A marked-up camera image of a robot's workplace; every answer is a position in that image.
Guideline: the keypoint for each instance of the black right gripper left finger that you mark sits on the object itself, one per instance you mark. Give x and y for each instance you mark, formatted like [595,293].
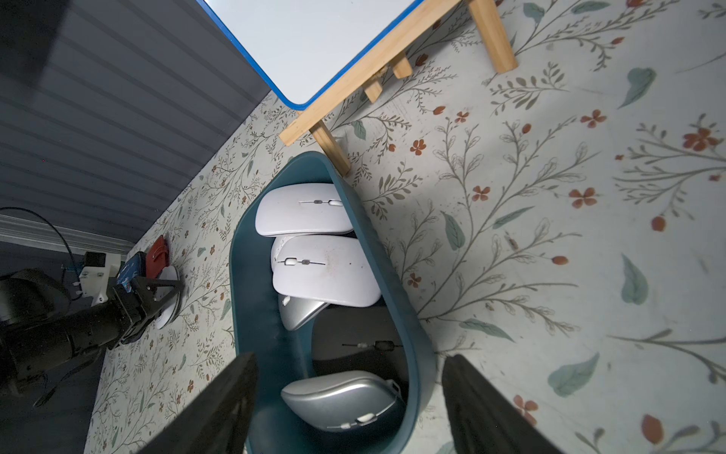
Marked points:
[219,418]

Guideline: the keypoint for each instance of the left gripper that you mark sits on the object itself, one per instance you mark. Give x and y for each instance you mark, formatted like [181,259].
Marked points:
[139,308]

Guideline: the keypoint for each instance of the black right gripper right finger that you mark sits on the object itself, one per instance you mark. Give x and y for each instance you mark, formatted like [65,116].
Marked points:
[481,419]

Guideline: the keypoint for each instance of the white mouse row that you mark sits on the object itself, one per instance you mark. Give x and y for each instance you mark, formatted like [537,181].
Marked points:
[171,297]

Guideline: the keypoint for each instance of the silver mouse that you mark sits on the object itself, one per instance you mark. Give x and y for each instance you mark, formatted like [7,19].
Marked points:
[296,312]
[344,401]

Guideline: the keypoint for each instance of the black mouse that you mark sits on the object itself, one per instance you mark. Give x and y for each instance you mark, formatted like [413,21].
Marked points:
[359,339]

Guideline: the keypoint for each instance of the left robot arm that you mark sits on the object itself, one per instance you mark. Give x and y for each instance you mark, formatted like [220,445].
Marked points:
[37,337]

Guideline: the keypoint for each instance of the red wallet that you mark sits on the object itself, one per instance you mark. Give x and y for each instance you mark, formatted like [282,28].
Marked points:
[157,258]

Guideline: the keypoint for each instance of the wooden easel stand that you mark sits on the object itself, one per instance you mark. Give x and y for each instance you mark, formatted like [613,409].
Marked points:
[390,52]

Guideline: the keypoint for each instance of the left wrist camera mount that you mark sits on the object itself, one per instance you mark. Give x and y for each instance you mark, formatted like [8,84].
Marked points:
[98,270]

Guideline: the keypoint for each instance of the white board blue frame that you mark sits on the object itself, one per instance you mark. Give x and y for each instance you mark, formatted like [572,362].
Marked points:
[301,48]

